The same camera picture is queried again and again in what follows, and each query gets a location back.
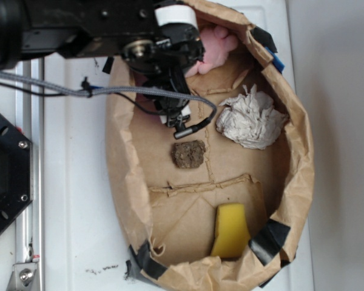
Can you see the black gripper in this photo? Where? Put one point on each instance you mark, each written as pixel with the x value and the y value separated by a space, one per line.
pixel 165 59

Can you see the pink plush bunny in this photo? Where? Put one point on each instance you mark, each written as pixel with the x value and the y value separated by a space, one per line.
pixel 218 42

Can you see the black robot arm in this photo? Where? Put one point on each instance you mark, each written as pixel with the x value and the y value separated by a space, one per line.
pixel 75 29

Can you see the brown rock chunk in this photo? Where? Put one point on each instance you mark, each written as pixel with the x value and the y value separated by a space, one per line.
pixel 188 155

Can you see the crumpled white paper ball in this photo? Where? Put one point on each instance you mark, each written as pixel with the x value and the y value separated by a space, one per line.
pixel 250 119

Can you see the brown paper bag tray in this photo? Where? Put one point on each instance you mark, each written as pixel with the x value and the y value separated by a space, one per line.
pixel 167 214

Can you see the yellow sponge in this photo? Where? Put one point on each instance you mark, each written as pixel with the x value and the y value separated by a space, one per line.
pixel 231 231

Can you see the white plastic tray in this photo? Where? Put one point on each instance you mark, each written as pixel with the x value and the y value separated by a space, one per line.
pixel 84 248

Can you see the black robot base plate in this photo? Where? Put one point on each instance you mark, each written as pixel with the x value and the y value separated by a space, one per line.
pixel 15 173

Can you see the metal corner bracket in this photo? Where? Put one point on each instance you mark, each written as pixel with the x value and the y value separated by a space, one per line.
pixel 24 277

